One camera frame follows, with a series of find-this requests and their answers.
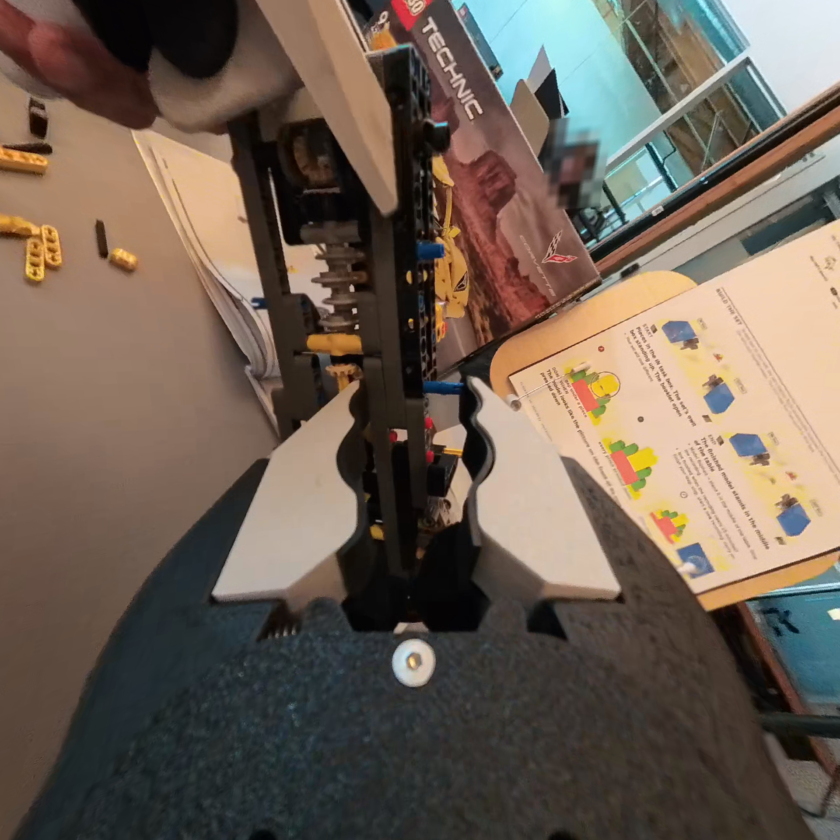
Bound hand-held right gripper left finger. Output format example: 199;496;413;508
211;381;368;616

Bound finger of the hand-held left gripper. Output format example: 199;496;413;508
252;0;403;219

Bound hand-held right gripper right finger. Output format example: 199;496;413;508
461;377;623;624

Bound black yellow lego car chassis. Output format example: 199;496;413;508
226;45;475;581

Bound lego car set box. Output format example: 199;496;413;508
364;0;602;378

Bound loose yellow black lego pieces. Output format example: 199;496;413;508
0;95;140;284

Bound person's left hand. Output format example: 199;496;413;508
0;7;158;129

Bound open instruction booklet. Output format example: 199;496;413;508
131;128;284;434

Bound wooden document stand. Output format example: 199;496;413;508
491;269;840;613

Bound printed instruction sheet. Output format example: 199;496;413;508
508;220;840;595

